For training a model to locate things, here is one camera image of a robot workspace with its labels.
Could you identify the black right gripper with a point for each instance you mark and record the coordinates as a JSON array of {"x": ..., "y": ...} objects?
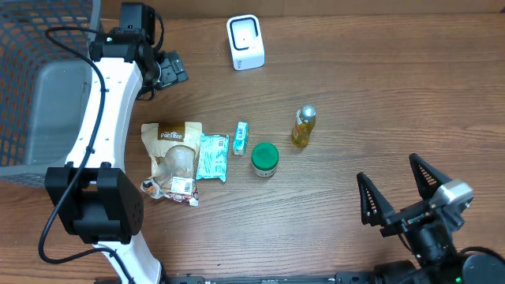
[{"x": 407, "y": 217}]

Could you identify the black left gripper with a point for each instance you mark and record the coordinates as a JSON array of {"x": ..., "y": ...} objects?
[{"x": 175, "y": 71}]

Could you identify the brown snack packet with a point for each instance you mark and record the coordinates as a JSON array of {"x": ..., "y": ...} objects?
[{"x": 173, "y": 150}]

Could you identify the teal snack bar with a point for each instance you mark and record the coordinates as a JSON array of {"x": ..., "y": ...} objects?
[{"x": 212, "y": 162}]

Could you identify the teal Kleenex tissue pack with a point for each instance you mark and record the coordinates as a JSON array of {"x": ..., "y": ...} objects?
[{"x": 241, "y": 137}]

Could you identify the yellow liquid bottle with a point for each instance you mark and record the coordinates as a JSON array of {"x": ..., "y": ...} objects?
[{"x": 305, "y": 120}]

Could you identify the green lidded jar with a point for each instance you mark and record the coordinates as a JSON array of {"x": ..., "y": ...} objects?
[{"x": 265, "y": 159}]

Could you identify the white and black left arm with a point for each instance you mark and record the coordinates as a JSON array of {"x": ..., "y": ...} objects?
[{"x": 91, "y": 194}]

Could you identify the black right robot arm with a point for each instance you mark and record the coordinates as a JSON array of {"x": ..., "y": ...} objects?
[{"x": 426, "y": 228}]

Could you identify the white barcode scanner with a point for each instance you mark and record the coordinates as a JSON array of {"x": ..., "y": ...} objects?
[{"x": 246, "y": 42}]

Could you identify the dark grey mesh basket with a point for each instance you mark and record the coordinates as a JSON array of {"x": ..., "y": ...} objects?
[{"x": 44, "y": 89}]

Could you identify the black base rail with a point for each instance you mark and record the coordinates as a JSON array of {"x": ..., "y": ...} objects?
[{"x": 338, "y": 278}]

